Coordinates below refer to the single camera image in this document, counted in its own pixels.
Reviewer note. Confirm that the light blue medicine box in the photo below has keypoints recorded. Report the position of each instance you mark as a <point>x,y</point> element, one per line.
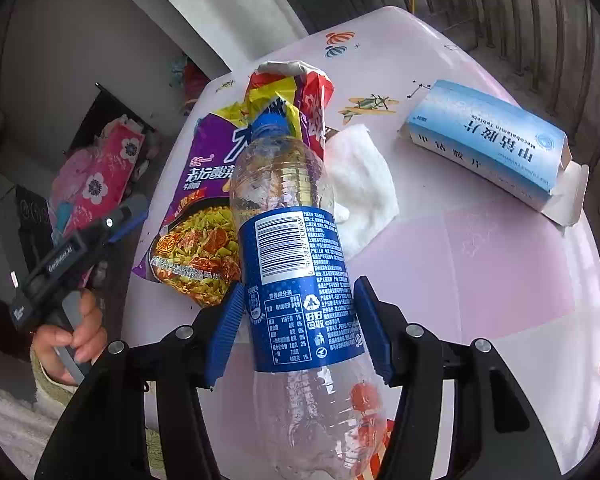
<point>480,145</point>

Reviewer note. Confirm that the white tissue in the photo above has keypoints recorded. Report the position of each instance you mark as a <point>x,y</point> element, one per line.
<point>365,185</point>

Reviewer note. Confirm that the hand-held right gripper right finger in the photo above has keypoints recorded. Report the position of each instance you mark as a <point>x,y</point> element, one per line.
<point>375,330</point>

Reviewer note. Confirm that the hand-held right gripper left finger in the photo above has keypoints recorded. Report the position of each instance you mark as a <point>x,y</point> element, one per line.
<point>225,330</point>

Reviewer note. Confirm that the pink floral bag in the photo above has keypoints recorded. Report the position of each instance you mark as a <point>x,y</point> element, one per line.
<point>100,180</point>

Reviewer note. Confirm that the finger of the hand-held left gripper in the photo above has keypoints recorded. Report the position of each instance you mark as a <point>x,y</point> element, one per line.
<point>125,215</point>

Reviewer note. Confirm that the white fluffy cloth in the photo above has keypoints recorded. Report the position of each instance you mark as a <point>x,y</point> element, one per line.
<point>10,425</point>

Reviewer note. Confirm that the red crumpled snack wrapper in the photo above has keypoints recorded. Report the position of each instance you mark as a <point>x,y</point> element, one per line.
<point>312,110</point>

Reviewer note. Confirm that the dark bin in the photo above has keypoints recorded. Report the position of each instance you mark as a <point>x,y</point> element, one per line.
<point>105,110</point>

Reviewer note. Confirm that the clear plastic bottle blue label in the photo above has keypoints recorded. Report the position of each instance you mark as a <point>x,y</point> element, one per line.
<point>290,240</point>

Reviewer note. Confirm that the person's left hand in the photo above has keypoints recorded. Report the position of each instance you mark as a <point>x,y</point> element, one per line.
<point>87,330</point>

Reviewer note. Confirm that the person's left forearm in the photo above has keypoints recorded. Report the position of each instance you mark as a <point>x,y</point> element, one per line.
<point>47,385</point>

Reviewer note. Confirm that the purple instant noodle packet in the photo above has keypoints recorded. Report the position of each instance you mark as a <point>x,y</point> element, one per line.
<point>200,170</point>

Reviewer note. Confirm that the red cloth bag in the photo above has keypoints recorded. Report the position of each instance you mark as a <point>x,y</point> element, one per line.
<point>195,82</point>

